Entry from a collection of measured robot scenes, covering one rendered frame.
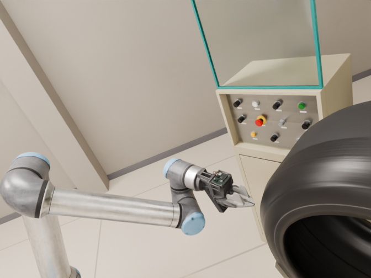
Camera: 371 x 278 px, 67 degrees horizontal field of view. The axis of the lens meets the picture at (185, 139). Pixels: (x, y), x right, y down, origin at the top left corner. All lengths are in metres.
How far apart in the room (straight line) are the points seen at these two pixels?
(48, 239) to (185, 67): 2.48
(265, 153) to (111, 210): 0.95
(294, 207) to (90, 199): 0.60
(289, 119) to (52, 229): 1.14
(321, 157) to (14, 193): 0.81
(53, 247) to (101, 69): 2.29
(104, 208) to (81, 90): 2.45
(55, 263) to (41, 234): 0.15
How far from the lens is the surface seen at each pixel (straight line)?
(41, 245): 1.21
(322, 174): 0.58
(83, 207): 0.94
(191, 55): 3.24
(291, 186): 0.63
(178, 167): 1.05
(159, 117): 3.38
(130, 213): 0.96
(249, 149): 1.65
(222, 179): 0.95
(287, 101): 1.41
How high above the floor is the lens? 1.83
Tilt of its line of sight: 28 degrees down
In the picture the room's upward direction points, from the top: 22 degrees counter-clockwise
